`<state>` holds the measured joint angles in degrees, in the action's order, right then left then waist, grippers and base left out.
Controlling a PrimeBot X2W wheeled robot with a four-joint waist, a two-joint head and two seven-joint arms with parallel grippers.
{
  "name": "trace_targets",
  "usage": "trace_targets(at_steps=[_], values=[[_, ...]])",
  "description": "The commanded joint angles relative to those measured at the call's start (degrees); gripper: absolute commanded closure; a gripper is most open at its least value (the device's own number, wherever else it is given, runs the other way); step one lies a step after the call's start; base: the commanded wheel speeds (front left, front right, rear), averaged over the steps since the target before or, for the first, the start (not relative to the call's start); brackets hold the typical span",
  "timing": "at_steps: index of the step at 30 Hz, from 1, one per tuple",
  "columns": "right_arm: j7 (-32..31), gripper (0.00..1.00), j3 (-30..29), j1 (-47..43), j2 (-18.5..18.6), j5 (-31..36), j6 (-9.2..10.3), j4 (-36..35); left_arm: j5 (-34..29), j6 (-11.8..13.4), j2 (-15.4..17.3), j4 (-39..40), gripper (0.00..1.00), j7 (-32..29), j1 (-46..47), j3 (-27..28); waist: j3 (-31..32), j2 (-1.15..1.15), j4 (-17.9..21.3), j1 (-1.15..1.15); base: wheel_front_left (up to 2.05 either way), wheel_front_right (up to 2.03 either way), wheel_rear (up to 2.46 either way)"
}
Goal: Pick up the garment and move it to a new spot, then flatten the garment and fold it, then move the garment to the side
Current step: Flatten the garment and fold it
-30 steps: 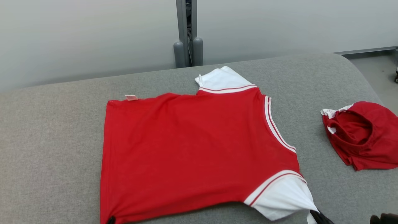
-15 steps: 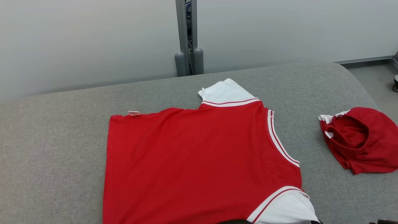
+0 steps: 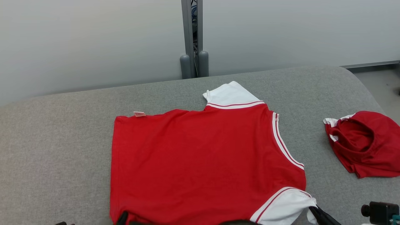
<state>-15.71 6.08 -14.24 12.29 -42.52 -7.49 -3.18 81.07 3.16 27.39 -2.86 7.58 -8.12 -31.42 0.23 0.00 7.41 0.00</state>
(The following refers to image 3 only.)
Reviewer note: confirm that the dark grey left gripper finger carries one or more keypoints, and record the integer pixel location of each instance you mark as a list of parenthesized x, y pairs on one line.
[(122, 218)]

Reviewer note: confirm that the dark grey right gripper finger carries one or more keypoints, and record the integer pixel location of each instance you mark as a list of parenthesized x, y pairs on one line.
[(323, 218)]

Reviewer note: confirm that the red shorts with white stripe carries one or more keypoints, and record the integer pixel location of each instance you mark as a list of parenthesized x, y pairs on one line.
[(368, 147)]

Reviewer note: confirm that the red shirt with white sleeves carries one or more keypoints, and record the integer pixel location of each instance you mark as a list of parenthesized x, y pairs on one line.
[(193, 162)]

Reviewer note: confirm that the grey partition bottom rail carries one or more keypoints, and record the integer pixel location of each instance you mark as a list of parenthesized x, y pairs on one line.
[(372, 64)]

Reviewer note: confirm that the grey cylindrical post foot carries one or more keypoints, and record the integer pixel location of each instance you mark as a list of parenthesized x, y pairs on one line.
[(185, 67), (203, 64)]

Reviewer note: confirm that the grey metal partition post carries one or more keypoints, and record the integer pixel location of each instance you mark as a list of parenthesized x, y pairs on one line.
[(187, 28)]

